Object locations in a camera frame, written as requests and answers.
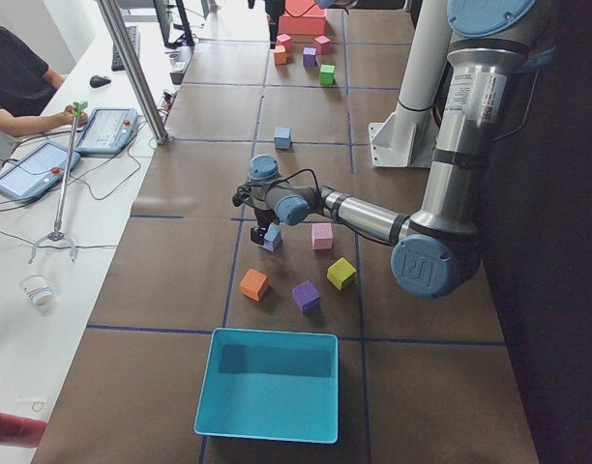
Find person in black shirt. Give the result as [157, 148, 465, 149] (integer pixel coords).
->
[0, 26, 74, 138]

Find teach pendant near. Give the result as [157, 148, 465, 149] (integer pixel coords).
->
[0, 141, 81, 203]

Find black keyboard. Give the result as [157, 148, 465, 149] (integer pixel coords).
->
[110, 24, 141, 73]

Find teal plastic bin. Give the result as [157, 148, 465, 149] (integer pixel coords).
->
[193, 328, 340, 444]

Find red bottle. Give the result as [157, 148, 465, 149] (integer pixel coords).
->
[0, 412, 47, 449]

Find teach pendant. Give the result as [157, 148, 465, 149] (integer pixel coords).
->
[74, 107, 138, 156]
[0, 141, 81, 203]

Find aluminium frame post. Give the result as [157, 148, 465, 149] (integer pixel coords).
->
[97, 0, 168, 146]

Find red foam block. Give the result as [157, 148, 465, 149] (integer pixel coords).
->
[276, 34, 292, 51]

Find paper cup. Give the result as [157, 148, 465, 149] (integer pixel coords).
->
[19, 274, 54, 306]

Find purple foam block right side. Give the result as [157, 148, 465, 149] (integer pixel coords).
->
[302, 47, 317, 68]

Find purple foam block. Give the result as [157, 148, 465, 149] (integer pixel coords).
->
[302, 47, 317, 68]
[292, 280, 321, 313]

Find dark pink foam block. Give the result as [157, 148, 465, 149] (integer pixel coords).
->
[313, 35, 332, 55]

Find teach pendant far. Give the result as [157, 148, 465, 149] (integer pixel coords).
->
[74, 107, 138, 156]

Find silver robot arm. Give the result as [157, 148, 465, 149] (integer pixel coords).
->
[264, 0, 353, 49]
[232, 1, 554, 299]

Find orange foam block right side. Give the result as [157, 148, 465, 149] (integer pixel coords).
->
[273, 45, 287, 66]

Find yellow foam block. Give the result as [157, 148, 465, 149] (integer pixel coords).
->
[327, 257, 357, 291]

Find purple foam block left side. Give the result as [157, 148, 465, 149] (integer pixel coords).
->
[292, 280, 321, 313]

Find light blue foam block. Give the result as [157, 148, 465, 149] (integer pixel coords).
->
[274, 127, 292, 150]
[261, 226, 282, 252]

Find black monitor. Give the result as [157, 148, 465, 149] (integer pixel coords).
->
[153, 0, 195, 49]

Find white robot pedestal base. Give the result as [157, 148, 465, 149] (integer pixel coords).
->
[369, 0, 452, 168]

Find black computer mouse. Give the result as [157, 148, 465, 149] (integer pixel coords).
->
[89, 75, 111, 89]

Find green handled reacher grabber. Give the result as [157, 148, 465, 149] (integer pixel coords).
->
[28, 101, 88, 264]

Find light pink foam block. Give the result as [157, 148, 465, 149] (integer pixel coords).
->
[311, 222, 334, 250]

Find person's hand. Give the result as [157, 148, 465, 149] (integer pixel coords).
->
[62, 105, 88, 127]

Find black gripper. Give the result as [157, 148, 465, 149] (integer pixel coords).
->
[265, 0, 285, 48]
[250, 208, 278, 245]

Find green foam block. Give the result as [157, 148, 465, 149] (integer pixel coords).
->
[319, 64, 336, 86]

